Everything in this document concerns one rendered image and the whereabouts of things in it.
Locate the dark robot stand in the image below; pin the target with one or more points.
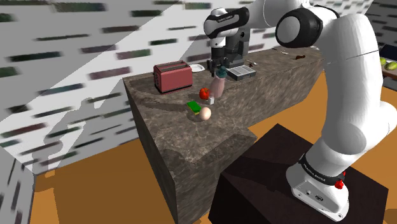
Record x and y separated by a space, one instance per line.
263 186

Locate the red toaster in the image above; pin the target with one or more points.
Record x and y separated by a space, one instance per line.
173 77

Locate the green round fruit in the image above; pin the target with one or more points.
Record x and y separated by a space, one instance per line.
382 61
391 65

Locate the small white shaker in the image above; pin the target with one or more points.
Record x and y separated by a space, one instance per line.
211 100

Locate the green yellow sponge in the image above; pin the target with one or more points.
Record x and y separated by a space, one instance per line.
193 107

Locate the small brown object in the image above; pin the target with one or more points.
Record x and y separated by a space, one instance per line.
300 57

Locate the beige egg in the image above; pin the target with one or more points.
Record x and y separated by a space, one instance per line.
205 113

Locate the white plate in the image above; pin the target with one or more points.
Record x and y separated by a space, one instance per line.
196 68

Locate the grey black coffee machine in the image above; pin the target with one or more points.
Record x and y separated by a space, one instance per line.
241 72

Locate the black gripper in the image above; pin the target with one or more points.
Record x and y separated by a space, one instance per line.
217 54

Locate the silver cutlery piece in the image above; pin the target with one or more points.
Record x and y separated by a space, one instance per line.
280 51
251 62

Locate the pink bottle with teal cap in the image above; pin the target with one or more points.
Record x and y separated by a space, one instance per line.
217 87

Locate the dark side table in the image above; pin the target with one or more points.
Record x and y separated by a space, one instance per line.
390 79

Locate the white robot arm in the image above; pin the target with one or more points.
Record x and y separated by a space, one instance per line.
350 93

